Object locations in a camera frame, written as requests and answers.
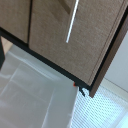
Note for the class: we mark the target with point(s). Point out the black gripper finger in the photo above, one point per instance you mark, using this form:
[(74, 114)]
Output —
[(1, 53)]

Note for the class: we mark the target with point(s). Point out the translucent plastic sheet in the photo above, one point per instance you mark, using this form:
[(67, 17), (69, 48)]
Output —
[(30, 96)]

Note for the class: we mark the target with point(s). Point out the small orange black clip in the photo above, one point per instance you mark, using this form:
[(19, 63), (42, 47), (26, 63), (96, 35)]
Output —
[(81, 90)]

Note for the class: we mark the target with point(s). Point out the white perforated mat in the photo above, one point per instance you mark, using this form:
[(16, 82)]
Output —
[(100, 113)]

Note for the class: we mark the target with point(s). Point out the dark cabinet frame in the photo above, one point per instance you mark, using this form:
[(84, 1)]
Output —
[(100, 80)]

